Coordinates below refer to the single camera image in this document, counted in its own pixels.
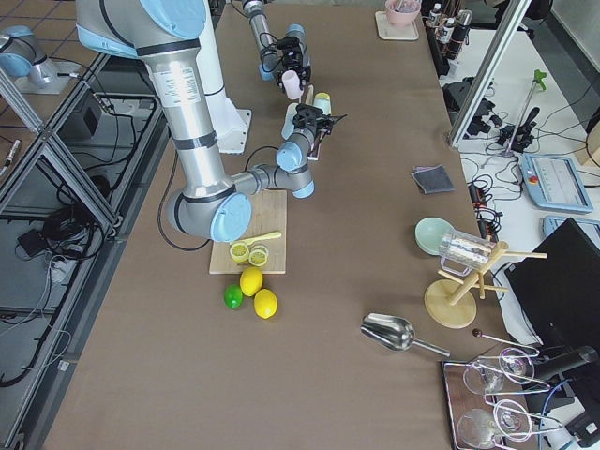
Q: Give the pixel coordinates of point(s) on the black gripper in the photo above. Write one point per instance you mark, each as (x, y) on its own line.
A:
(293, 59)
(307, 120)

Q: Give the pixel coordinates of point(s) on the pink plastic cup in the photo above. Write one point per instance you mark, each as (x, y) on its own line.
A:
(291, 84)

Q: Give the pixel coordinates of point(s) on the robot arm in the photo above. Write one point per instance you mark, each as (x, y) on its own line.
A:
(266, 41)
(176, 42)

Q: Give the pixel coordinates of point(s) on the white plastic cup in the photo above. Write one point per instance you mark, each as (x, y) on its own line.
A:
(291, 109)

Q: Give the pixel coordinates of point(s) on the yellow plastic cup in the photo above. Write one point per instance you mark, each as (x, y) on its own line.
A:
(323, 102)

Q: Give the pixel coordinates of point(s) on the light blue plastic cup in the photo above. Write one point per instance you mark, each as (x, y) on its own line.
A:
(288, 126)

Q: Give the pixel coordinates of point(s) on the wooden cutting board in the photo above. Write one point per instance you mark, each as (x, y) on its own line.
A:
(269, 214)

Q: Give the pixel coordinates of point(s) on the cream plastic tray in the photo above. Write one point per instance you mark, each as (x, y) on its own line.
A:
(396, 32)

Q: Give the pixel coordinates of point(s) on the pink bowl with ice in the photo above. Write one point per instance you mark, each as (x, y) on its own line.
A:
(402, 13)

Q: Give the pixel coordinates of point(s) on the grey folded cloth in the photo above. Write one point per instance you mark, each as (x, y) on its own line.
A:
(432, 179)

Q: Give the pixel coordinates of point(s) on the yellow plastic knife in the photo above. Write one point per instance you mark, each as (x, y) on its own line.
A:
(262, 237)

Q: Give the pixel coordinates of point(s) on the lemon slice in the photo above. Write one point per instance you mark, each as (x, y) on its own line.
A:
(258, 255)
(239, 252)

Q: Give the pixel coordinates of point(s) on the green bowl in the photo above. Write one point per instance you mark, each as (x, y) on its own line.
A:
(429, 233)

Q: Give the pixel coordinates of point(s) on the yellow lemon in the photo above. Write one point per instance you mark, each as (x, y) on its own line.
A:
(251, 281)
(265, 303)

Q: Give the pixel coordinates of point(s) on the green lime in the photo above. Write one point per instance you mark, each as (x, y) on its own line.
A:
(233, 296)

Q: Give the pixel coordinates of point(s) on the glass mug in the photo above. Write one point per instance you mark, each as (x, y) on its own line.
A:
(461, 253)

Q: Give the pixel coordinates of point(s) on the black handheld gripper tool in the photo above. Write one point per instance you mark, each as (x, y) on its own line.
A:
(523, 138)

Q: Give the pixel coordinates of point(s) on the wooden mug tree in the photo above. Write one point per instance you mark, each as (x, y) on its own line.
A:
(450, 302)

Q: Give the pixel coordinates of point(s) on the metal scoop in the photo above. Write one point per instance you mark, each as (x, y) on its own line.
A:
(396, 333)

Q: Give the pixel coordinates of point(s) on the black monitor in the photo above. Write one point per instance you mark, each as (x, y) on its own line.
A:
(560, 294)

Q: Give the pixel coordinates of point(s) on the black glass rack tray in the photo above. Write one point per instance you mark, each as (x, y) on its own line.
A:
(511, 401)

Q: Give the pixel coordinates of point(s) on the white wire cup rack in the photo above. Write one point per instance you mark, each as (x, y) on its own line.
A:
(315, 147)

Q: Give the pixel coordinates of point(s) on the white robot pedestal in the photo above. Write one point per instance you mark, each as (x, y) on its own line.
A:
(230, 124)

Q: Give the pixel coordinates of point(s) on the aluminium frame post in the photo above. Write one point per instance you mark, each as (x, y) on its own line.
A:
(508, 26)

